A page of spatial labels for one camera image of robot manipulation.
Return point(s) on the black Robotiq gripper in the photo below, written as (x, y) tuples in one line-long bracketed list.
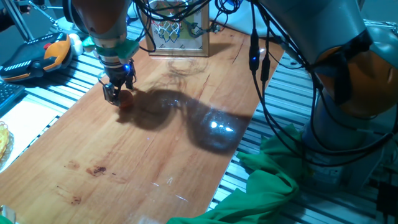
[(118, 74)]

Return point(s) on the white hoop with coloured net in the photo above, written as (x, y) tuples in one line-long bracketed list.
[(168, 31)]

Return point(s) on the wooden frame backboard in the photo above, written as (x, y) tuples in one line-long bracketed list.
[(205, 31)]

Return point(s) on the thin metal tripod rod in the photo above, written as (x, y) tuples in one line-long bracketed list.
[(43, 16)]

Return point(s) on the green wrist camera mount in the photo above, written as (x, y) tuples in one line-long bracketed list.
[(127, 49)]

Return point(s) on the black and orange teach pendant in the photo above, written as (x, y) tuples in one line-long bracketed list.
[(31, 56)]

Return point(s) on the green cloth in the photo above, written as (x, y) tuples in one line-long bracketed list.
[(270, 186)]

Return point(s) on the black computer keyboard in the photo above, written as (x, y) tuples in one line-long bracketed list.
[(9, 93)]

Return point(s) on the grey metal tripod pole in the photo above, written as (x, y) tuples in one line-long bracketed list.
[(17, 18)]

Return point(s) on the white paper sheet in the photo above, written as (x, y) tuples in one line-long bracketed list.
[(28, 124)]

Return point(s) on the yellow woven basket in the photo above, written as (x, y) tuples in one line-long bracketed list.
[(3, 140)]

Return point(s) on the white rounded figurine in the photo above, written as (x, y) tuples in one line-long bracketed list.
[(76, 45)]

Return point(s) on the black filament spool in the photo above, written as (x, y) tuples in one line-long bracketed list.
[(66, 15)]

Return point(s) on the small orange toy basketball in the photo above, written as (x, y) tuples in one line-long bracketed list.
[(128, 99)]

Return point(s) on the wooden board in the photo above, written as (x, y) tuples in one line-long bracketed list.
[(124, 155)]

